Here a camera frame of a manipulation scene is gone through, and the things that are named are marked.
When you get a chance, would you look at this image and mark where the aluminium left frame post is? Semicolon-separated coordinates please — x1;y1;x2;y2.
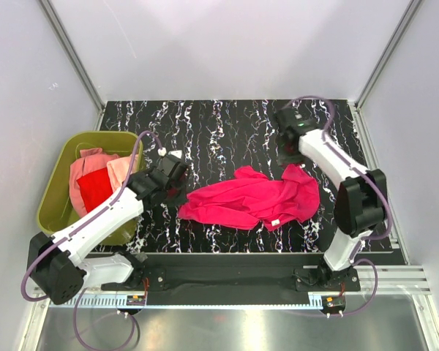
37;0;105;113

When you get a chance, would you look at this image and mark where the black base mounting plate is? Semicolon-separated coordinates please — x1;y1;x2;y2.
27;239;396;306

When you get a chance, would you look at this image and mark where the olive green plastic bin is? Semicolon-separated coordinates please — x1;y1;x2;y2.
37;131;137;235

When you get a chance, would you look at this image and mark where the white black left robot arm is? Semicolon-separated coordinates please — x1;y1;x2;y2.
26;150;189;305

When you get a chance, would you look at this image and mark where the salmon pink shirt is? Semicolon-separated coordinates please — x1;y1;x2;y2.
69;148;117;217

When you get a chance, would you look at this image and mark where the light pink shirt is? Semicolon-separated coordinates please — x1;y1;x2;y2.
107;155;138;189

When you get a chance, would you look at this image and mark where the red folded shirt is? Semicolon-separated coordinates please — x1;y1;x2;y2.
77;167;114;216

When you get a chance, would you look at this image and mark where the aluminium right frame post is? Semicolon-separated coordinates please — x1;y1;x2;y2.
353;0;425;110

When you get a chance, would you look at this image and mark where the aluminium frame post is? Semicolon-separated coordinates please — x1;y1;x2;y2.
37;0;105;113
353;0;425;110

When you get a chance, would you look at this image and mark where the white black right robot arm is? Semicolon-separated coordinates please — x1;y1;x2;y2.
274;108;389;290

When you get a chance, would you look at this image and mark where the magenta pink t-shirt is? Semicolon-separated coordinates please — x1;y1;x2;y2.
178;165;320;230

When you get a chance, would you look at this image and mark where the white slotted cable duct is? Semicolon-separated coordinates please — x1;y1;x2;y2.
60;292;323;311

